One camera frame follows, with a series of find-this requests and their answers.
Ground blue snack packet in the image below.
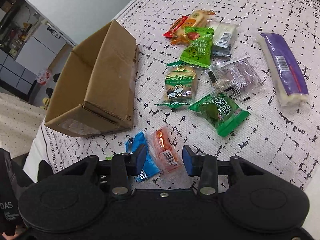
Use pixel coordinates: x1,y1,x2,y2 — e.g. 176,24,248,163
124,131,161,183

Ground orange clear candy packet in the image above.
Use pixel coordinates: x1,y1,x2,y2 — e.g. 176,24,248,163
151,127,183,174

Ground light green snack packet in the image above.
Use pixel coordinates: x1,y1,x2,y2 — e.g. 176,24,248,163
180,27,214,68

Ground dark green snack packet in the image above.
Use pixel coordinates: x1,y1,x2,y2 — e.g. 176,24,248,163
188,93,249,137

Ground brown cardboard box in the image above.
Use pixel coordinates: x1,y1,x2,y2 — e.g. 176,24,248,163
44,20,139,137

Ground green cow biscuit packet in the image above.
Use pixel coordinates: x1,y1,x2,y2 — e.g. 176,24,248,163
156,60,201,109

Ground clear purple snack packet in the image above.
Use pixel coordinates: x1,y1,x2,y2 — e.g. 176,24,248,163
207,55,263,101

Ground white patterned bed cover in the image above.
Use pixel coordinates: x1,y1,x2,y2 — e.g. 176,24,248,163
23,0,320,192

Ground long purple white snack bar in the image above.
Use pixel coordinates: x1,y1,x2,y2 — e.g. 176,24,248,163
258,32,309,107

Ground white cake black packet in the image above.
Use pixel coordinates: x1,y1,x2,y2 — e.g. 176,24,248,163
208,21,238,58

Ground red candy bar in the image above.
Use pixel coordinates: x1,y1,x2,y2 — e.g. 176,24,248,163
163,16,188,38

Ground orange yellow biscuit packet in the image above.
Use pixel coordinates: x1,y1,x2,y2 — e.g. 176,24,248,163
170,10,216,45

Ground grey cabinet drawers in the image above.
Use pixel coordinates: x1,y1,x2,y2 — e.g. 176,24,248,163
0,19,75,103

